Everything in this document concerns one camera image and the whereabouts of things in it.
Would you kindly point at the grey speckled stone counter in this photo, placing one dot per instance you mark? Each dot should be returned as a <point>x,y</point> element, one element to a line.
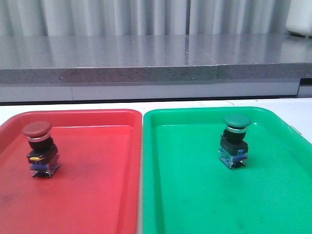
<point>111,68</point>

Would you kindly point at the red mushroom push button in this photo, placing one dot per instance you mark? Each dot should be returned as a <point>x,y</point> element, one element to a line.
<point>44,157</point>

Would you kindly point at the red plastic tray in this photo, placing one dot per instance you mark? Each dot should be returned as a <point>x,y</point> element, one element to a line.
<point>95,189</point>

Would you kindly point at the green mushroom push button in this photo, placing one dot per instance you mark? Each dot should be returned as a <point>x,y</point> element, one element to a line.
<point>233,150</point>

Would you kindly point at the green plastic tray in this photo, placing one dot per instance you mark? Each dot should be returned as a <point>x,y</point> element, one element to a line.
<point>188,190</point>

